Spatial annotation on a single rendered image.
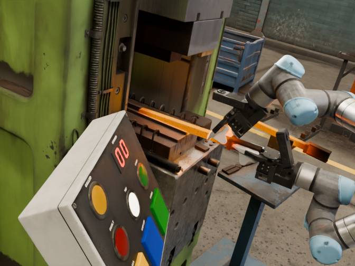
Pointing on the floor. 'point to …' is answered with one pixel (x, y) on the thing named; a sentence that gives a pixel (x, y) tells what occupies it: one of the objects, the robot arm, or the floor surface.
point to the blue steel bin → (238, 59)
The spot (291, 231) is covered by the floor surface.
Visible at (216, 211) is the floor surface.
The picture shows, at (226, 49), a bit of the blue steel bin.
